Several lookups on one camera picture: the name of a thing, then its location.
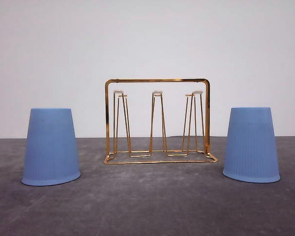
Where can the blue ribbed cup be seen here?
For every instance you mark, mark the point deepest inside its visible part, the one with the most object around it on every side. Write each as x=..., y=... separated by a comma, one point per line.
x=250, y=148
x=51, y=150

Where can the gold wire cup rack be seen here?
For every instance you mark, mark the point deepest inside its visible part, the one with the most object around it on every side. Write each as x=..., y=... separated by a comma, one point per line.
x=157, y=121

